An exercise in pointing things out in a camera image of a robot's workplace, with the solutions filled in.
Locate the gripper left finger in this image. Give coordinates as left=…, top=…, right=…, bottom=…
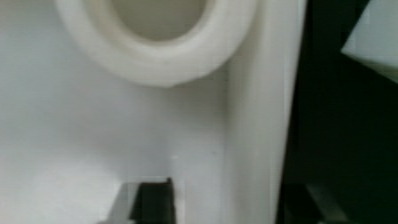
left=129, top=179, right=177, bottom=224

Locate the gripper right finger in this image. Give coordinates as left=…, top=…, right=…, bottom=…
left=283, top=184, right=351, bottom=224

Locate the white square table top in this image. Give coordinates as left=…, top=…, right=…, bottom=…
left=0, top=0, right=310, bottom=224

